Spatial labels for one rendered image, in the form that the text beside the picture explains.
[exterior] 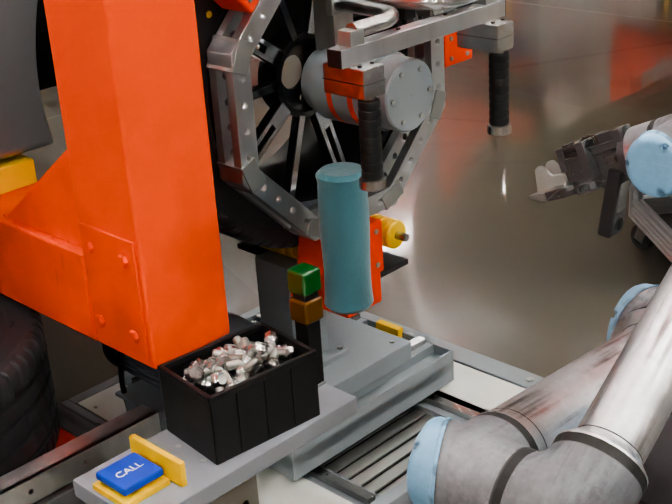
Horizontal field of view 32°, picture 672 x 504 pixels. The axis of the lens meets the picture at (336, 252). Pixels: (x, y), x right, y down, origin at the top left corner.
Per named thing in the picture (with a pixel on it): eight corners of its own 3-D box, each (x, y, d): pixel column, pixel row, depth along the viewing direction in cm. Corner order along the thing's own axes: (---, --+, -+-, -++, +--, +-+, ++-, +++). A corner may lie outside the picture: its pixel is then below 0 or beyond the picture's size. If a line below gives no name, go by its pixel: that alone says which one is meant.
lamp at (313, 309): (307, 311, 188) (305, 289, 186) (324, 318, 185) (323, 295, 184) (289, 320, 185) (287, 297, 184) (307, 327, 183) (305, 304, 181)
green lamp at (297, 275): (305, 283, 186) (303, 260, 184) (322, 289, 183) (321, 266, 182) (287, 292, 183) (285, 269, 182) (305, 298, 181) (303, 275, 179)
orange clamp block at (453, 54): (415, 63, 232) (443, 53, 238) (446, 68, 227) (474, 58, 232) (414, 28, 229) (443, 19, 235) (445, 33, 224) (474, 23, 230)
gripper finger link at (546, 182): (521, 170, 196) (566, 156, 189) (533, 203, 196) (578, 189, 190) (511, 175, 194) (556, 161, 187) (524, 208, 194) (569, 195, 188)
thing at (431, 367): (338, 337, 283) (335, 301, 279) (454, 383, 260) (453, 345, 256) (178, 424, 251) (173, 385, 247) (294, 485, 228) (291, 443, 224)
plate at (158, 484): (137, 464, 172) (136, 458, 171) (171, 484, 167) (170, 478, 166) (92, 489, 167) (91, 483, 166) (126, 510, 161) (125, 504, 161)
